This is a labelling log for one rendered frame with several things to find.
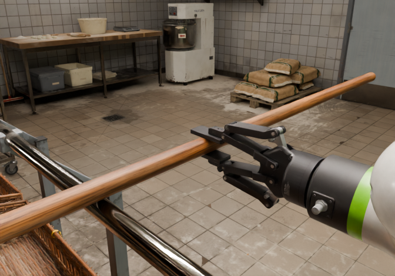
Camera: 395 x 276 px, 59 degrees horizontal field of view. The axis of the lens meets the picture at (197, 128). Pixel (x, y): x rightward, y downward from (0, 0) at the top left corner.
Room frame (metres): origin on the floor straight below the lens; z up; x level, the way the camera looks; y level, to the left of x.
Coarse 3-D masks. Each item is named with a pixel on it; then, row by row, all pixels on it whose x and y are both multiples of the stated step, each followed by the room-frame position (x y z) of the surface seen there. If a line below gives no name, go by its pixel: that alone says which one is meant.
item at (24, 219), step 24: (312, 96) 0.83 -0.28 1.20; (336, 96) 0.92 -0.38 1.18; (264, 120) 0.66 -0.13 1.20; (192, 144) 0.53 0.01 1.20; (216, 144) 0.56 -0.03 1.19; (144, 168) 0.45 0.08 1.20; (168, 168) 0.48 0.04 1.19; (72, 192) 0.38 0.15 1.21; (96, 192) 0.39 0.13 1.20; (0, 216) 0.32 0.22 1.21; (24, 216) 0.33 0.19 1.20; (48, 216) 0.34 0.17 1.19; (0, 240) 0.31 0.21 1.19
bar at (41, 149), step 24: (0, 120) 1.07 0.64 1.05; (0, 144) 0.64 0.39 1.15; (24, 144) 0.60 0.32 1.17; (48, 168) 0.51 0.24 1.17; (48, 192) 1.14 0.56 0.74; (120, 192) 0.82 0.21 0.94; (96, 216) 0.39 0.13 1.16; (120, 216) 0.37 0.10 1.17; (120, 240) 0.81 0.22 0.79; (144, 240) 0.33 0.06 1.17; (120, 264) 0.80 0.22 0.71; (168, 264) 0.29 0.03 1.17; (192, 264) 0.29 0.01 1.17
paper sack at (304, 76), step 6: (294, 72) 4.87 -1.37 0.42; (300, 72) 4.83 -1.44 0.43; (306, 72) 4.87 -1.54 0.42; (312, 72) 4.95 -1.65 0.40; (318, 72) 5.07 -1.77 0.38; (294, 78) 4.80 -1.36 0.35; (300, 78) 4.75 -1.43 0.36; (306, 78) 4.85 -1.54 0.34; (312, 78) 4.96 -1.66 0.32; (300, 84) 4.71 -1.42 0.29
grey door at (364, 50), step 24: (360, 0) 4.93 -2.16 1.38; (384, 0) 4.71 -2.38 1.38; (360, 24) 4.89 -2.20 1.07; (384, 24) 4.68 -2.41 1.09; (360, 48) 4.85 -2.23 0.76; (384, 48) 4.64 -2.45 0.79; (360, 72) 4.82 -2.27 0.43; (384, 72) 4.60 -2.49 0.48; (360, 96) 4.78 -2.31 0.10; (384, 96) 4.56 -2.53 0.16
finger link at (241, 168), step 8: (232, 160) 0.54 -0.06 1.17; (224, 168) 0.52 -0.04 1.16; (232, 168) 0.51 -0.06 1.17; (240, 168) 0.50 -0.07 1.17; (248, 168) 0.50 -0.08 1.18; (256, 168) 0.49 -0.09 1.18; (248, 176) 0.49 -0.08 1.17; (256, 176) 0.47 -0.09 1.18; (264, 176) 0.46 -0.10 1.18; (272, 176) 0.46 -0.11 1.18; (272, 184) 0.45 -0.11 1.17
